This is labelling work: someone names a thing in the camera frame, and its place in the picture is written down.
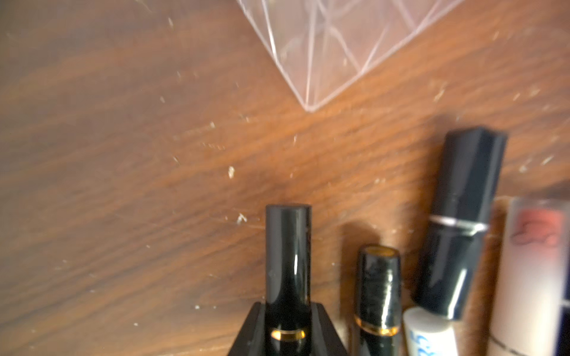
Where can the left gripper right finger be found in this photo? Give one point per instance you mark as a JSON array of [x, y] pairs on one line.
[[325, 339]]

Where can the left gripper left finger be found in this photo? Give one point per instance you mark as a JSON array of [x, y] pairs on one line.
[[250, 340]]

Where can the pink lipstick tube upper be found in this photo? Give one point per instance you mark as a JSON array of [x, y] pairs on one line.
[[531, 280]]

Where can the white lipstick tube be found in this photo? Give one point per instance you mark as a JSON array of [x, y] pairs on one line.
[[428, 334]]

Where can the clear acrylic lipstick organizer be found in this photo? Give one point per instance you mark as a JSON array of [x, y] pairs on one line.
[[323, 47]]

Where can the black lipstick pair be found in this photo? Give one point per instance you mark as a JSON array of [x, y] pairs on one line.
[[288, 315], [378, 302]]

